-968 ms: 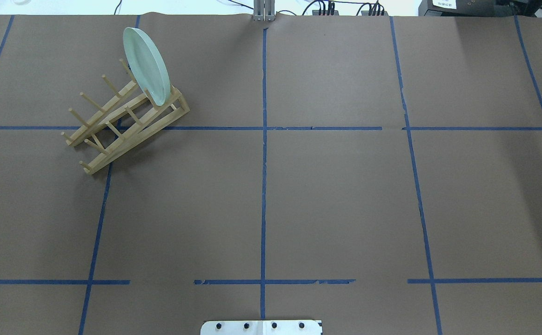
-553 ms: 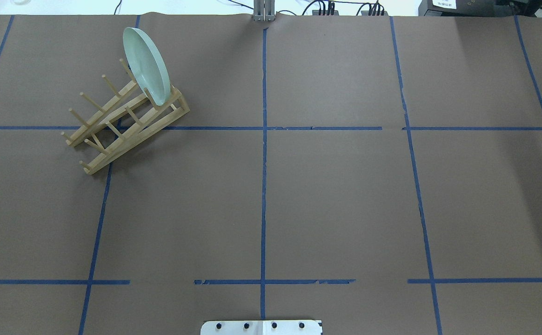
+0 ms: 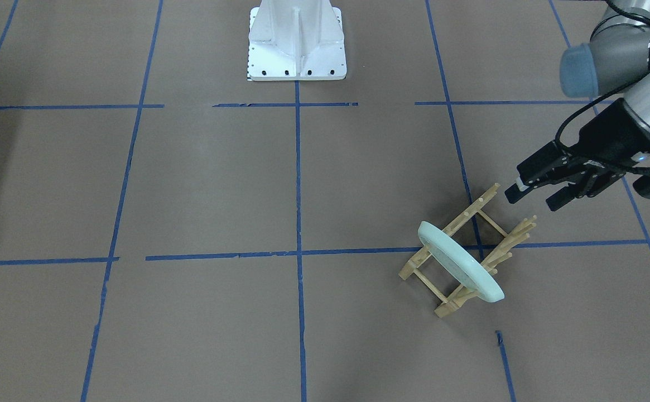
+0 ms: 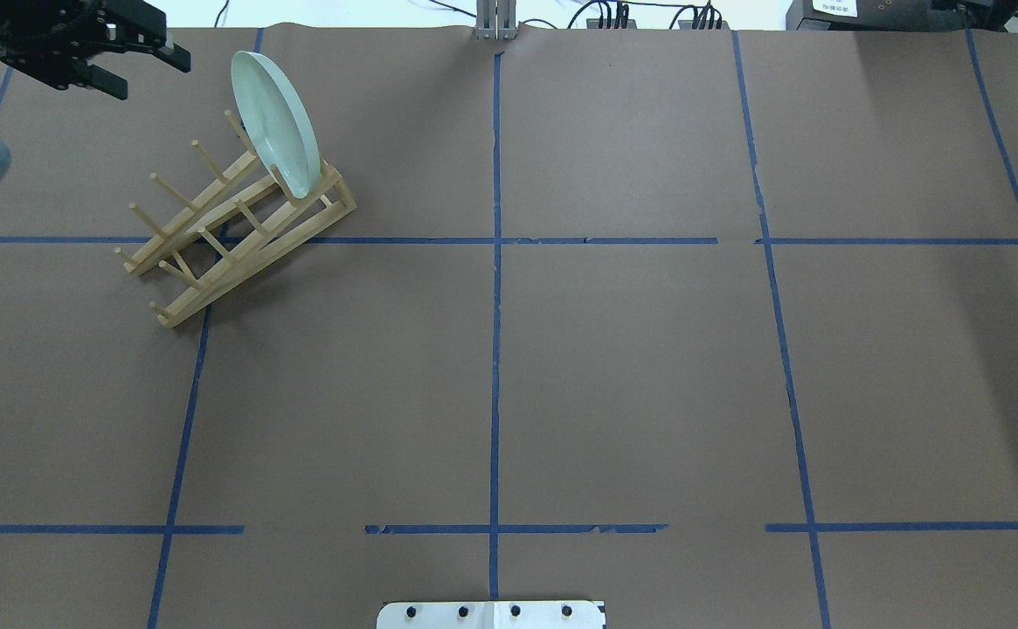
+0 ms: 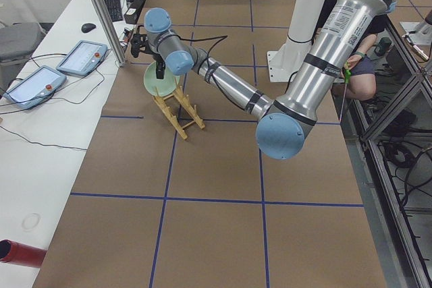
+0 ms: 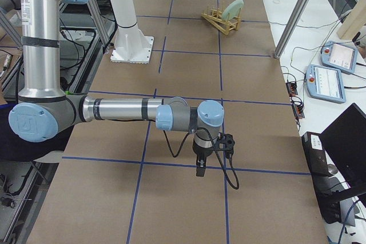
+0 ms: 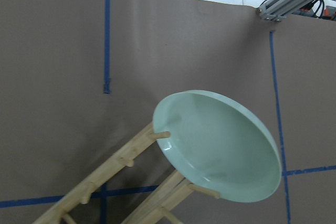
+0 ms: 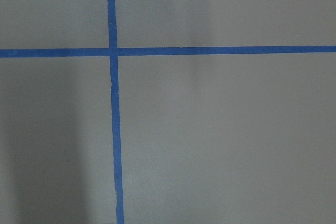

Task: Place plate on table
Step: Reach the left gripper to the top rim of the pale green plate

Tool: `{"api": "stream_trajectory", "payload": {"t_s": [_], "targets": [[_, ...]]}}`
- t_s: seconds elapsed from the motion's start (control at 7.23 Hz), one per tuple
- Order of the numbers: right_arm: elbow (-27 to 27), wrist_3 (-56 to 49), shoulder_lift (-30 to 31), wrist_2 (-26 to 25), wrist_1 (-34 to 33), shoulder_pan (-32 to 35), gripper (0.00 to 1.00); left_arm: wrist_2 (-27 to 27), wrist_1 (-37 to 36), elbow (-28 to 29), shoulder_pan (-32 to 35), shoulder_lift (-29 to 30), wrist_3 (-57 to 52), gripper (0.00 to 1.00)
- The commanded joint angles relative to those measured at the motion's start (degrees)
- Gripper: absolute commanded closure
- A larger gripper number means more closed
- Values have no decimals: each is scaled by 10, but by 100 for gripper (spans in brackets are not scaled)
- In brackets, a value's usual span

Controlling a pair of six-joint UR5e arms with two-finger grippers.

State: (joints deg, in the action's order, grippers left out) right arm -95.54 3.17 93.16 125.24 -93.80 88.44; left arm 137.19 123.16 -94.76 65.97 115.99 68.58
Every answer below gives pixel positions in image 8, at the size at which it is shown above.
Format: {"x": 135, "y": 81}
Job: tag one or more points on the blue tape lengthwise line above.
{"x": 116, "y": 130}

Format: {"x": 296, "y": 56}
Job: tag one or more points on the blue tape crosswise line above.
{"x": 151, "y": 51}

